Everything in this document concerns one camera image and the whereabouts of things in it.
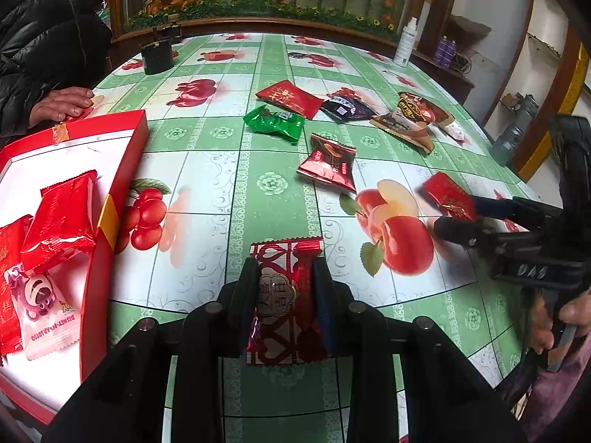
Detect small red packet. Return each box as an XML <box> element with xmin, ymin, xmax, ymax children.
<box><xmin>423</xmin><ymin>172</ymin><xmax>478</xmax><ymax>222</ymax></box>

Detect red heart-pattern candy packet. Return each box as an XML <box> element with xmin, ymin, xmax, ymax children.
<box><xmin>245</xmin><ymin>237</ymin><xmax>328</xmax><ymax>366</ymax></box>

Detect brown gold snack packet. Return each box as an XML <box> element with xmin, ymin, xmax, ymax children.
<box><xmin>370</xmin><ymin>91</ymin><xmax>455</xmax><ymax>155</ymax></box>

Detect operator right hand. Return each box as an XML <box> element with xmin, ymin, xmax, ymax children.
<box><xmin>530</xmin><ymin>294</ymin><xmax>591</xmax><ymax>354</ymax></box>

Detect bystander hand on table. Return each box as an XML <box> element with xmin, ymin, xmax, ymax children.
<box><xmin>28</xmin><ymin>87</ymin><xmax>94</xmax><ymax>128</ymax></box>

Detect grey thermos bottle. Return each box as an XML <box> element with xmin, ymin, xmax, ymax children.
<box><xmin>490</xmin><ymin>93</ymin><xmax>539</xmax><ymax>167</ymax></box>

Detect green checked fruit tablecloth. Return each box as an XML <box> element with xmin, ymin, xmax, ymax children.
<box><xmin>95</xmin><ymin>33</ymin><xmax>533</xmax><ymax>386</ymax></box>

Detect red brown candy packet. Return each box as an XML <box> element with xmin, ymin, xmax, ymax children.
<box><xmin>297</xmin><ymin>133</ymin><xmax>356</xmax><ymax>193</ymax></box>

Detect purple bottles on shelf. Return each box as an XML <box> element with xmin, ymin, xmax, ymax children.
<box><xmin>433</xmin><ymin>35</ymin><xmax>457</xmax><ymax>68</ymax></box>

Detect dark purple snack packet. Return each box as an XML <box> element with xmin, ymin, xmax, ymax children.
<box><xmin>320</xmin><ymin>87</ymin><xmax>377</xmax><ymax>123</ymax></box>

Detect green snack packet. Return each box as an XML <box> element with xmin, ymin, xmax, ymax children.
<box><xmin>243</xmin><ymin>105</ymin><xmax>304</xmax><ymax>144</ymax></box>

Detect white spray bottle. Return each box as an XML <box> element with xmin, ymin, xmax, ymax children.
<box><xmin>393</xmin><ymin>17</ymin><xmax>418</xmax><ymax>67</ymax></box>

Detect bright red snack packet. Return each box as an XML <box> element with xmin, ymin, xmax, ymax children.
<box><xmin>20</xmin><ymin>170</ymin><xmax>97</xmax><ymax>274</ymax></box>

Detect pink bear snack packet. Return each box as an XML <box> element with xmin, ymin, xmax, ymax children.
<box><xmin>5</xmin><ymin>263</ymin><xmax>81</xmax><ymax>361</ymax></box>

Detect red gift box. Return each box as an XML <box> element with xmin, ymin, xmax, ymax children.
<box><xmin>1</xmin><ymin>110</ymin><xmax>148</xmax><ymax>424</ymax></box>

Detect red flat snack packet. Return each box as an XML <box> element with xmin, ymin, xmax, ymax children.
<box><xmin>256</xmin><ymin>80</ymin><xmax>324</xmax><ymax>120</ymax></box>

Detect red flat packet in box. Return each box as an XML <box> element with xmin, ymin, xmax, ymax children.
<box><xmin>0</xmin><ymin>215</ymin><xmax>32</xmax><ymax>356</ymax></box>

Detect black cylindrical container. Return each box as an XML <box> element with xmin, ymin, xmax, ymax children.
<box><xmin>140</xmin><ymin>39</ymin><xmax>174</xmax><ymax>75</ymax></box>

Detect black puffer jacket person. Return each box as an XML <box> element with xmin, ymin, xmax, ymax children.
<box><xmin>1</xmin><ymin>0</ymin><xmax>111</xmax><ymax>146</ymax></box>

